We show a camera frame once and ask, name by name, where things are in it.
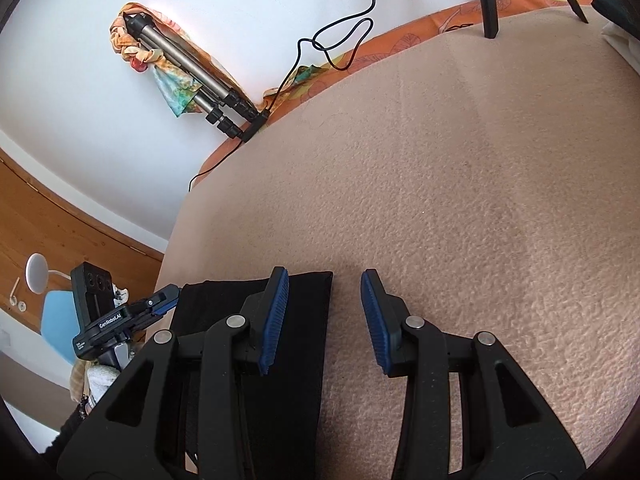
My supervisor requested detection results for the colourful patterned scarf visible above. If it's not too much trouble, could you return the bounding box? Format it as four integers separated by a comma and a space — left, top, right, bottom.
109, 2, 241, 118

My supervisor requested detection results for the black t-shirt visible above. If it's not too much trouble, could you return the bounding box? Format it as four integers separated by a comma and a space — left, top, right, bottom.
170, 271, 334, 480

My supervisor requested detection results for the dark teal garment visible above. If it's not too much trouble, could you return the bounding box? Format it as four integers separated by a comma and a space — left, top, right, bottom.
591, 0, 626, 33

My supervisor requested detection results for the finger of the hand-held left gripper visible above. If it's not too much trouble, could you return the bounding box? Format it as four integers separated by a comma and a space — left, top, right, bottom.
131, 284, 181, 331

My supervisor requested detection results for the black cable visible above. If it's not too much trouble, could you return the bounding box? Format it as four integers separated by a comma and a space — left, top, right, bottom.
187, 0, 377, 193

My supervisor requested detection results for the person's left hand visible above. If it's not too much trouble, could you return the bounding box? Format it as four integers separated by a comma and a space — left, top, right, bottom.
82, 364, 125, 403

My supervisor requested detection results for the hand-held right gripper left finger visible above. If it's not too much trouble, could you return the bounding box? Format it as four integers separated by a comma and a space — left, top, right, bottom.
57, 266, 291, 480

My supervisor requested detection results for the white folded garment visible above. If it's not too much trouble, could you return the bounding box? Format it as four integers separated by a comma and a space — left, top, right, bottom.
602, 22, 632, 68

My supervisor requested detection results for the white desk lamp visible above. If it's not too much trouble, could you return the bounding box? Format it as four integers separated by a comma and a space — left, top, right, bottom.
10, 253, 73, 311

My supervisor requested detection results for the folded silver tripod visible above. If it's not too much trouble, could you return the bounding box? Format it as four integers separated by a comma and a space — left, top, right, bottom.
122, 12, 268, 141

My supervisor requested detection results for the beige blanket on table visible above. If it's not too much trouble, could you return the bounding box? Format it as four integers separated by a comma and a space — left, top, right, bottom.
157, 0, 640, 471

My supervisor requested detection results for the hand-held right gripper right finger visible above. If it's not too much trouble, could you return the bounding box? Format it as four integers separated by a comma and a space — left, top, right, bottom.
360, 268, 587, 480

